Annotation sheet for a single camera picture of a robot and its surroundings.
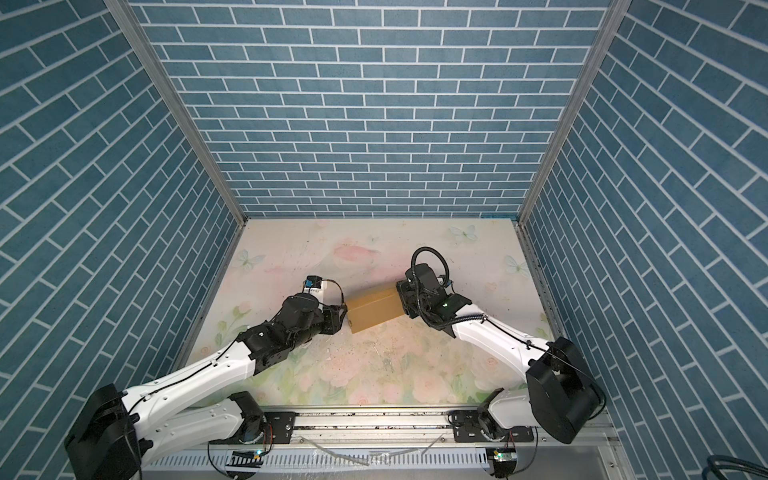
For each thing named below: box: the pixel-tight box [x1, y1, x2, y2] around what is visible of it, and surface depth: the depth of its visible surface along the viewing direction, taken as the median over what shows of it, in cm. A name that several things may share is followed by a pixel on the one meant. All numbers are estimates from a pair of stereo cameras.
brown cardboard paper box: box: [346, 288, 405, 334], surface depth 83 cm
